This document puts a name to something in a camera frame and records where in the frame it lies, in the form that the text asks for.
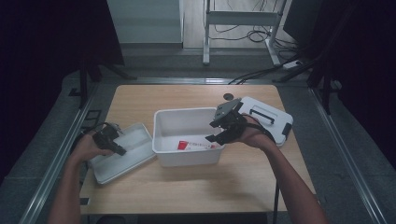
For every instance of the black round table grommet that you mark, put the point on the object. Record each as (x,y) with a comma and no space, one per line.
(227,96)

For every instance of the white power strip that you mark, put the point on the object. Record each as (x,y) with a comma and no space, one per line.
(292,64)

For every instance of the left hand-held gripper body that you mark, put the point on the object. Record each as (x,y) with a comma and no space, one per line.
(106,137)

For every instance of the person's left hand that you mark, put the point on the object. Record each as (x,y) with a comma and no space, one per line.
(85,149)

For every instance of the metal floor rail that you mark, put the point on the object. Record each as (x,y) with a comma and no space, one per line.
(345,152)
(53,168)

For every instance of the white tray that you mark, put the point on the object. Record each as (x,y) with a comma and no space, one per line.
(130,152)

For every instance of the white metal stand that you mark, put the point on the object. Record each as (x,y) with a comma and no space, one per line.
(239,18)

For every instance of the white cabinet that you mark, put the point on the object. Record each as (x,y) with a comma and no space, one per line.
(146,21)

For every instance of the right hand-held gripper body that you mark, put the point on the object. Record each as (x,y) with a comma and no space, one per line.
(233,123)

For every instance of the dark monitor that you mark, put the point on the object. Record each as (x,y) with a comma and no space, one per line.
(300,21)

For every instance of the black slanted stand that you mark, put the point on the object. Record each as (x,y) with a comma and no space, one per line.
(325,77)

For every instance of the black tripod stand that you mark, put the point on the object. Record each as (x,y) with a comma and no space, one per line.
(83,84)

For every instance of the red and white packet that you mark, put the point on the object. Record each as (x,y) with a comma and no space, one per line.
(193,145)

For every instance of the white plastic storage box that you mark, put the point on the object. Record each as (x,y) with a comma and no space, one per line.
(186,158)

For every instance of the person's right hand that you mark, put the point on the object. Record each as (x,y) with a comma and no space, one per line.
(257,137)

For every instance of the black floor outlet frame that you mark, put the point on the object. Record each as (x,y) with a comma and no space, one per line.
(91,116)

